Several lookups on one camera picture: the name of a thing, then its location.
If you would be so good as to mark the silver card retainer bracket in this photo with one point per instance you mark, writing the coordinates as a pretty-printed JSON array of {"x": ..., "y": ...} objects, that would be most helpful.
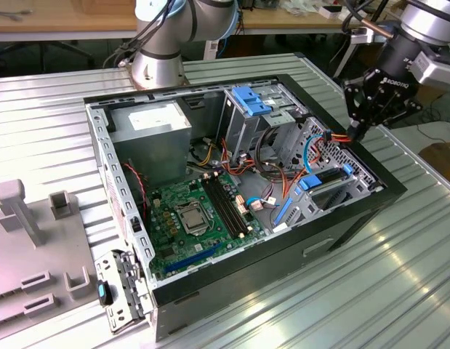
[{"x": 119, "y": 316}]

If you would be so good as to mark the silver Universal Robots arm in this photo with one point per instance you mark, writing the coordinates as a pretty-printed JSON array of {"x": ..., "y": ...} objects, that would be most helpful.
[{"x": 155, "y": 69}]

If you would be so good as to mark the grey power supply unit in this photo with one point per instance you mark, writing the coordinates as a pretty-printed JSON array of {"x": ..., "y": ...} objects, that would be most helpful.
[{"x": 152, "y": 152}]

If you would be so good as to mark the black blue retainer latch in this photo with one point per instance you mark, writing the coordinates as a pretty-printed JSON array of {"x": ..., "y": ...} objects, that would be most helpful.
[{"x": 102, "y": 292}]

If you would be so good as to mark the blue plastic drive bracket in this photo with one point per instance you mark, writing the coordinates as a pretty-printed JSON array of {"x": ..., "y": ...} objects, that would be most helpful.
[{"x": 252, "y": 100}]

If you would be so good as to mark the small black white box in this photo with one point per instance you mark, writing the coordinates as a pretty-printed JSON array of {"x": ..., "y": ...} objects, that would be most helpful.
[{"x": 330, "y": 11}]

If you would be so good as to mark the green motherboard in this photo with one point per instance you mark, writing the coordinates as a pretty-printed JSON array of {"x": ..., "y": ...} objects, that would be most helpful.
[{"x": 166, "y": 232}]

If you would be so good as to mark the black RAM slot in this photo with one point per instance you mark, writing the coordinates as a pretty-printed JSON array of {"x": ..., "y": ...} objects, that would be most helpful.
[
  {"x": 218, "y": 207},
  {"x": 228, "y": 207},
  {"x": 233, "y": 207},
  {"x": 223, "y": 207}
]

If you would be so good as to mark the blue expansion slot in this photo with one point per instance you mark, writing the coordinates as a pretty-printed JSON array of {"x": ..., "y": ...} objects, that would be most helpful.
[{"x": 192, "y": 259}]

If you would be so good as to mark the hard disk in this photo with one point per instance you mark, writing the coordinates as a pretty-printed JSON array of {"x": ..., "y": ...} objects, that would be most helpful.
[{"x": 310, "y": 182}]

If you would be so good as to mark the silver CPU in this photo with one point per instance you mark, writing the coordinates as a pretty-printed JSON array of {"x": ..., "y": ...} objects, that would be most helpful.
[{"x": 192, "y": 220}]

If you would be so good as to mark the brown cardboard box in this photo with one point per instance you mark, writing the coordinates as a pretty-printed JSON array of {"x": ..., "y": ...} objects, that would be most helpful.
[{"x": 441, "y": 160}]

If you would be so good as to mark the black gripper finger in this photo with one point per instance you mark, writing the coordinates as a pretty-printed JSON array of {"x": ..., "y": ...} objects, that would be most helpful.
[
  {"x": 357, "y": 98},
  {"x": 406, "y": 109}
]

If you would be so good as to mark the long wooden desk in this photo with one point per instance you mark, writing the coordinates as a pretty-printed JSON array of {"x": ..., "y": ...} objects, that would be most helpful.
[{"x": 46, "y": 22}]

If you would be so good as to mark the grey parts rack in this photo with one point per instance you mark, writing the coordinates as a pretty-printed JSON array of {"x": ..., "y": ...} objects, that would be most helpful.
[{"x": 28, "y": 254}]

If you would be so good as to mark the black open PC case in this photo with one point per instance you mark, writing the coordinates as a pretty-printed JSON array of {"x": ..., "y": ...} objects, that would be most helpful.
[{"x": 246, "y": 269}]

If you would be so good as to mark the silver disk bay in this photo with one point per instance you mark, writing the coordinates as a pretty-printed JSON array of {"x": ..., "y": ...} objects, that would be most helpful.
[{"x": 301, "y": 212}]

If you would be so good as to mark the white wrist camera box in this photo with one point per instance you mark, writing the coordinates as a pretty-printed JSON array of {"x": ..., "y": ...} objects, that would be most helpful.
[{"x": 433, "y": 69}]

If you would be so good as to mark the silver optical drive cage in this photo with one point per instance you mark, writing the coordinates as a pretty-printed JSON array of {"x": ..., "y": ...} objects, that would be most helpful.
[{"x": 243, "y": 131}]

